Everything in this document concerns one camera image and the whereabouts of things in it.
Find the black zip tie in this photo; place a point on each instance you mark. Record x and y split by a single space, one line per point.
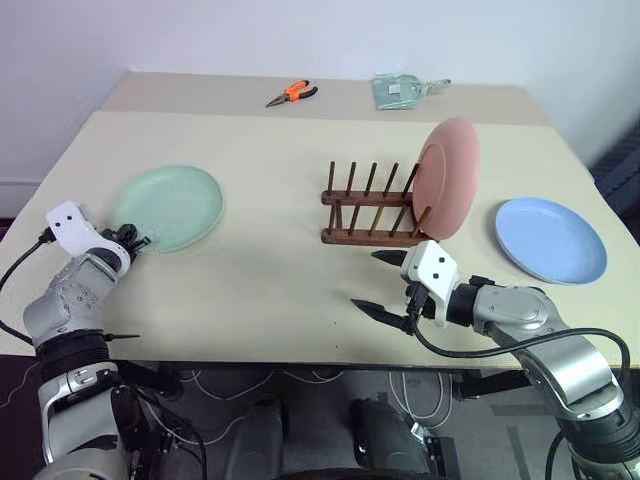
122 337

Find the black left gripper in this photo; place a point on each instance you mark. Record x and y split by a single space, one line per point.
121 241

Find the wooden dish rack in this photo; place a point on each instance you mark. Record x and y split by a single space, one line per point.
367 220

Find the pink plate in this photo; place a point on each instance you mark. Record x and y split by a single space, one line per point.
447 175

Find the light green packaged dustpan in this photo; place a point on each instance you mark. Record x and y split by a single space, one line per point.
397 91

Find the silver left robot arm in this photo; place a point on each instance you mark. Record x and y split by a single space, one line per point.
65 300

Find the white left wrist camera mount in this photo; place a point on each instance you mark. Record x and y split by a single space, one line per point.
70 227

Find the green plate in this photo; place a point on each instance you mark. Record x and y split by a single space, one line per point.
170 207

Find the orange black pliers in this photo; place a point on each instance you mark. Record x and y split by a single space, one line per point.
295 93

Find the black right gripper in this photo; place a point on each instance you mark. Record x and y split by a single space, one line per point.
417 302

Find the blue plate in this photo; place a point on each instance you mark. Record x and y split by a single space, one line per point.
550 240

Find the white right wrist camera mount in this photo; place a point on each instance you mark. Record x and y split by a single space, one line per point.
431 272

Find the black metal bracket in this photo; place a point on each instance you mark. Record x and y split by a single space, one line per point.
437 452

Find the black table frame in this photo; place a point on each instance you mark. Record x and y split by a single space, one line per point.
320 370

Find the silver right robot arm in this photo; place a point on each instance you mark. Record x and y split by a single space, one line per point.
555 340

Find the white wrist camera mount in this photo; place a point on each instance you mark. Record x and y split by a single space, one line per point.
431 272
70 227

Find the dark grey rounded shape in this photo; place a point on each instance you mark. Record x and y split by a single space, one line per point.
260 440
385 440

